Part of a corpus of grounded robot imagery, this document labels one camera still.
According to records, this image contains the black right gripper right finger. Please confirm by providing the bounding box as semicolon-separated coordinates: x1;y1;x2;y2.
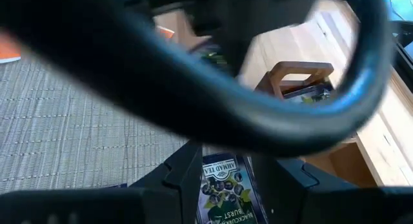
252;154;413;224

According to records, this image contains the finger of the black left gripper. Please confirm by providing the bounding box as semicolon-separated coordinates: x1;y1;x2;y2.
222;26;259;77

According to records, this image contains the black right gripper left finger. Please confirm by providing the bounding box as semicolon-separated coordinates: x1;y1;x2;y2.
0;141;203;224

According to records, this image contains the wooden tea organizer box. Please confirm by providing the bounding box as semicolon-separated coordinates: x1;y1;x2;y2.
254;61;380;188

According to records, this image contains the grey woven placemat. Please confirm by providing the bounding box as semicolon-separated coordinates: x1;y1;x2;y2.
0;54;227;194

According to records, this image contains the black looped cable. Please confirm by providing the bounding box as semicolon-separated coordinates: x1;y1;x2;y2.
0;0;396;159

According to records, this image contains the black aluminium rig frame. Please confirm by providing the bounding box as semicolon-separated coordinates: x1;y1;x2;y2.
390;19;413;89

